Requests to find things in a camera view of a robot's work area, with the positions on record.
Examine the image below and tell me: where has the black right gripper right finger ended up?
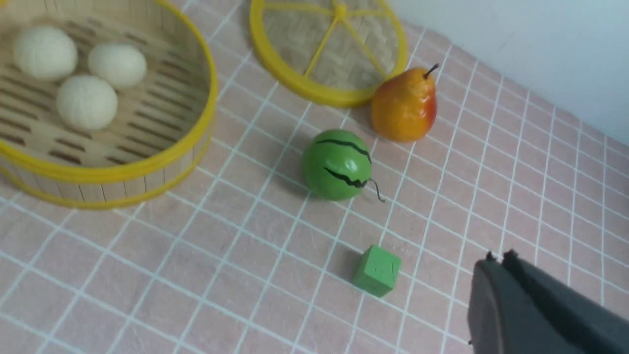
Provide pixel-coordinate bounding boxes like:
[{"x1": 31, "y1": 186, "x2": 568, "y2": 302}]
[{"x1": 502, "y1": 249, "x2": 628, "y2": 354}]

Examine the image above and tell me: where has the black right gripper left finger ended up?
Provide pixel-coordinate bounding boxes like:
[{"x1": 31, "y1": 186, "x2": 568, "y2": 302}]
[{"x1": 467, "y1": 252, "x2": 584, "y2": 354}]

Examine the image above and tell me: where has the white steamed bun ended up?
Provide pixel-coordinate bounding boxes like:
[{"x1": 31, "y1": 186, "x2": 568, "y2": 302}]
[{"x1": 55, "y1": 75, "x2": 118, "y2": 131}]

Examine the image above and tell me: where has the yellow bamboo steamer lid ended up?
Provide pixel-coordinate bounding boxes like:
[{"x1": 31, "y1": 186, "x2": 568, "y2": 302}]
[{"x1": 249, "y1": 0, "x2": 407, "y2": 108}]

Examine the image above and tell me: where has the yellow bamboo steamer tray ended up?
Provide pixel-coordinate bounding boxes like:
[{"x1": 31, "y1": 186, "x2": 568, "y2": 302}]
[{"x1": 0, "y1": 0, "x2": 218, "y2": 209}]

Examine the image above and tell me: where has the white bun in tray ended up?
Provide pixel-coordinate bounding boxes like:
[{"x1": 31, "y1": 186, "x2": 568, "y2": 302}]
[{"x1": 13, "y1": 26, "x2": 78, "y2": 81}]

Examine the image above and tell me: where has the green foam cube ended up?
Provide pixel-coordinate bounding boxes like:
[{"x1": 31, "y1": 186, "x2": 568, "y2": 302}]
[{"x1": 352, "y1": 244, "x2": 402, "y2": 298}]

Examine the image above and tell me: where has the green toy watermelon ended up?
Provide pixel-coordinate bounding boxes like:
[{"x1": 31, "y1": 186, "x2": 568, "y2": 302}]
[{"x1": 301, "y1": 129, "x2": 373, "y2": 202}]

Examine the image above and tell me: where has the orange toy pear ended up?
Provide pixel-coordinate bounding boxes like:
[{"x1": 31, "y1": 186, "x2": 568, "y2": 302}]
[{"x1": 371, "y1": 63, "x2": 440, "y2": 143}]

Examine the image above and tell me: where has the pink checkered tablecloth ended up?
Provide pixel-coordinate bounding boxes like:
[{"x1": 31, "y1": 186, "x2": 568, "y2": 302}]
[{"x1": 1, "y1": 0, "x2": 628, "y2": 354}]

